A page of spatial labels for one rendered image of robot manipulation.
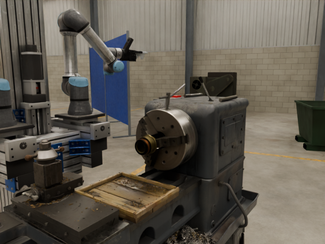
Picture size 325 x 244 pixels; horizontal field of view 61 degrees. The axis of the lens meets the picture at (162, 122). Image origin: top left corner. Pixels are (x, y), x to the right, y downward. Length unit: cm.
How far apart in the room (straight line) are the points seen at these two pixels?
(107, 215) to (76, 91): 101
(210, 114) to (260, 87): 984
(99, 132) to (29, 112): 40
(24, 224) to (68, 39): 120
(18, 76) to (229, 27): 1037
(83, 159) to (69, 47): 72
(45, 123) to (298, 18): 1036
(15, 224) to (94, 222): 32
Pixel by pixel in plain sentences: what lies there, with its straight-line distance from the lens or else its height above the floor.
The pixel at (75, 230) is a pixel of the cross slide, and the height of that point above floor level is 97.
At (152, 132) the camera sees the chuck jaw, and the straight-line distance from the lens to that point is 136.
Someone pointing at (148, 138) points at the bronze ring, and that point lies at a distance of 129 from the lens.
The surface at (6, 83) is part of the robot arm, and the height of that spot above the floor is 136.
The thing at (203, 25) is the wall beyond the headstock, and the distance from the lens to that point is 1188.
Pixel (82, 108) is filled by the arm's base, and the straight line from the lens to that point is 177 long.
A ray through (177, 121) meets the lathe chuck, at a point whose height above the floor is 119.
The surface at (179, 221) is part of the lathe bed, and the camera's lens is 142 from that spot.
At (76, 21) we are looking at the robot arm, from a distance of 182.
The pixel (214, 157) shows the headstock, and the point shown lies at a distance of 147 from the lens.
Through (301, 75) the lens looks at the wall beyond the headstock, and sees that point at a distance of 1115.
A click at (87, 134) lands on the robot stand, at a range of 171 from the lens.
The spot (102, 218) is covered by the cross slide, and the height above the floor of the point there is 97.
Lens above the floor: 141
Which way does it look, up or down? 10 degrees down
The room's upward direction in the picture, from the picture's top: straight up
